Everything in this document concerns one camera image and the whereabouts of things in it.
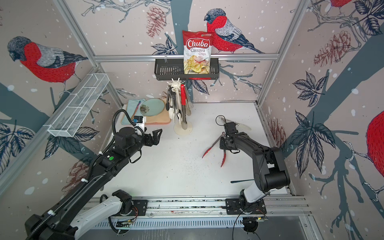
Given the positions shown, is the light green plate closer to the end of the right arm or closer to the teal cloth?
the teal cloth

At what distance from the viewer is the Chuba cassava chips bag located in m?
0.85

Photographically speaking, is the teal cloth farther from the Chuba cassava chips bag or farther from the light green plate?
the Chuba cassava chips bag

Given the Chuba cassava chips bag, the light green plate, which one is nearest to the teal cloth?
the light green plate

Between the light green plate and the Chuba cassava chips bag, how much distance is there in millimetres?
420

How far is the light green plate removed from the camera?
117cm

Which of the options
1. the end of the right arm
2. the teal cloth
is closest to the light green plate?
the teal cloth
